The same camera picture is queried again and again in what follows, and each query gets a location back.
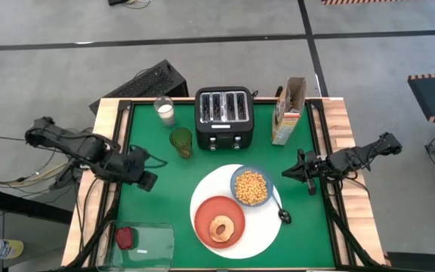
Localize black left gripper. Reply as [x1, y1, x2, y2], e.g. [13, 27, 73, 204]
[121, 145, 159, 193]

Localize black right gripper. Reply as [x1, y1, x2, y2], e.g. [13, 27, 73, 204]
[281, 148, 332, 196]

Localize black spoon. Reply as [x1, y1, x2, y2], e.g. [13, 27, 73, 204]
[271, 193, 292, 224]

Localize yellow cereal box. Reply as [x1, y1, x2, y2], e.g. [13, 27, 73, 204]
[271, 77, 307, 147]

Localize toasted bagel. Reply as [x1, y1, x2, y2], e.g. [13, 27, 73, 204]
[208, 215, 236, 243]

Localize golden cereal puffs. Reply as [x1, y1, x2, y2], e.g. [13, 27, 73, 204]
[234, 170, 270, 206]

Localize faceted tinted glass tumbler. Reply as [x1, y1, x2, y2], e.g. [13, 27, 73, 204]
[169, 127, 194, 159]

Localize blue bowl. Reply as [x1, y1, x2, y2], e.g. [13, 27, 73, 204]
[230, 164, 275, 208]

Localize large white plate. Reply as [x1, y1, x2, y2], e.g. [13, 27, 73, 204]
[190, 163, 282, 260]

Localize glass of milk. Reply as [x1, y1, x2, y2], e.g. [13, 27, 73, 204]
[153, 95, 177, 127]

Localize small red object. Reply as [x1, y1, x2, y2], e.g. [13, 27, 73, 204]
[115, 226, 135, 251]

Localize clear glass container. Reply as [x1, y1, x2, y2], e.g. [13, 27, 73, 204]
[97, 221, 176, 272]

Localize orange plate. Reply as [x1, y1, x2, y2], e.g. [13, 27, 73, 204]
[194, 195, 246, 250]

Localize black computer tower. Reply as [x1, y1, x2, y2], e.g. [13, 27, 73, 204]
[88, 59, 190, 116]

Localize black four-slot toaster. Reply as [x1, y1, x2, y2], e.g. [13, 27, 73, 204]
[194, 86, 255, 151]

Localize yellow and white bottle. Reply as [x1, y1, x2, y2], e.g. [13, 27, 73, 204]
[0, 238, 25, 260]

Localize cable bundle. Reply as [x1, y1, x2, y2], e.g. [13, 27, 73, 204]
[0, 134, 90, 190]

